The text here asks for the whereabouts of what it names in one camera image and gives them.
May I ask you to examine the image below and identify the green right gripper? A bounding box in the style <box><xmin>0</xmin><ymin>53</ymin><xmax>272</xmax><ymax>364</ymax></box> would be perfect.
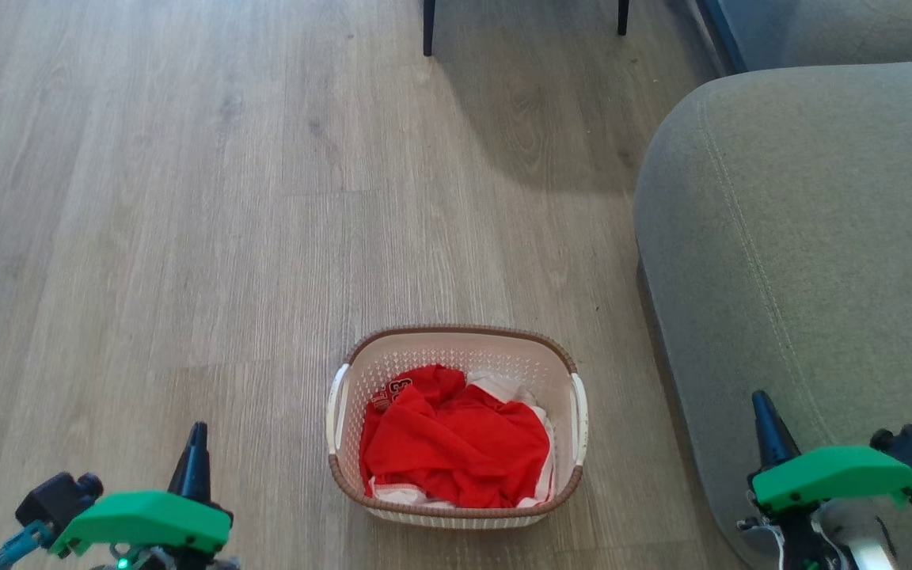
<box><xmin>749</xmin><ymin>389</ymin><xmax>912</xmax><ymax>516</ymax></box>

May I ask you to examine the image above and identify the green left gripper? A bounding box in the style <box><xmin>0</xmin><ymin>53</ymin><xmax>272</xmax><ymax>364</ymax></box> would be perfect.
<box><xmin>50</xmin><ymin>421</ymin><xmax>234</xmax><ymax>557</ymax></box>

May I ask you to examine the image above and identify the beige perforated laundry basket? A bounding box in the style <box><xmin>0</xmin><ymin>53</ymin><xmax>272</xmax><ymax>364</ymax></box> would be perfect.
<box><xmin>325</xmin><ymin>325</ymin><xmax>589</xmax><ymax>530</ymax></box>

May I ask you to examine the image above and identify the grey fabric sofa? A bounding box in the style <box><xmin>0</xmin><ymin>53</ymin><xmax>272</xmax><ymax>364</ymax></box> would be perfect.
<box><xmin>633</xmin><ymin>0</ymin><xmax>912</xmax><ymax>570</ymax></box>

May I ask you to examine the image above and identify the red jersey garment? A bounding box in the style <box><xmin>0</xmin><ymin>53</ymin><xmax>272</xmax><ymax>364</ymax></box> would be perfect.
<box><xmin>359</xmin><ymin>363</ymin><xmax>553</xmax><ymax>510</ymax></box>

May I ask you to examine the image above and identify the white garment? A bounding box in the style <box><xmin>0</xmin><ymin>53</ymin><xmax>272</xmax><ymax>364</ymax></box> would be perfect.
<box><xmin>369</xmin><ymin>370</ymin><xmax>558</xmax><ymax>509</ymax></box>

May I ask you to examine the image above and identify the cyan left camera cable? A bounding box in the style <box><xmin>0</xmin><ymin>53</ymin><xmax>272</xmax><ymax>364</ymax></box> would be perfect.
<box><xmin>0</xmin><ymin>520</ymin><xmax>55</xmax><ymax>570</ymax></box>

